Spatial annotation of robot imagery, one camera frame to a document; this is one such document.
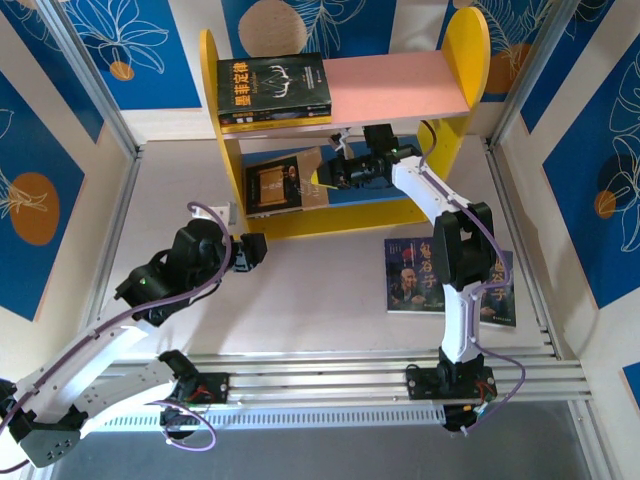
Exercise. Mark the aluminium frame post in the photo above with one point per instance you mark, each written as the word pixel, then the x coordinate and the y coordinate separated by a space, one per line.
pixel 100 95
pixel 530 75

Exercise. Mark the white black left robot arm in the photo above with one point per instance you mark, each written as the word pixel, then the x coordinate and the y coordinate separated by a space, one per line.
pixel 75 360

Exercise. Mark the yellow bookshelf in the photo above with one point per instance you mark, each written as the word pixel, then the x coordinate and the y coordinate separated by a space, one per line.
pixel 460 60

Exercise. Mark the brown gold cover book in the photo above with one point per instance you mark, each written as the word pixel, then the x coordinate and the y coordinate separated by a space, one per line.
pixel 275 185

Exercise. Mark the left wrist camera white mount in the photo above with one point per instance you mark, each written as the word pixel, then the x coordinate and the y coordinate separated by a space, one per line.
pixel 222 212

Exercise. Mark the blue portrait cover book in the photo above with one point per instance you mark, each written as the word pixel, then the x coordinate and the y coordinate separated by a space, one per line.
pixel 405 280
pixel 500 307

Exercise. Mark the pink shelf board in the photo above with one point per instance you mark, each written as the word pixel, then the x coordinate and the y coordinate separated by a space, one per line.
pixel 390 85

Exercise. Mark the black wolf eyes book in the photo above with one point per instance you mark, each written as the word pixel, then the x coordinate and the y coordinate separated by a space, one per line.
pixel 280 116

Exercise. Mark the black antler cover book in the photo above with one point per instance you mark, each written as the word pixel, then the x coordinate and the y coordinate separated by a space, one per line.
pixel 270 80

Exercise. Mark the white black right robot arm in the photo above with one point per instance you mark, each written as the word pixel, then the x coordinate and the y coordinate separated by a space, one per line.
pixel 425 190

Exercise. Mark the blue shelf board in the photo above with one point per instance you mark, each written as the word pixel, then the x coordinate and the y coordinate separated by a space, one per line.
pixel 380 196

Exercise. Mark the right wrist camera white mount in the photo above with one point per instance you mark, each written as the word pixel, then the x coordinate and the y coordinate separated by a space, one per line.
pixel 342 142

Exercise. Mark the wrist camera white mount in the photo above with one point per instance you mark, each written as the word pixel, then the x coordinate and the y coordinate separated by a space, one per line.
pixel 222 212
pixel 342 142

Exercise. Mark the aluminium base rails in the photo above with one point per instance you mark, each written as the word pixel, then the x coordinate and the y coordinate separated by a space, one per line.
pixel 325 380

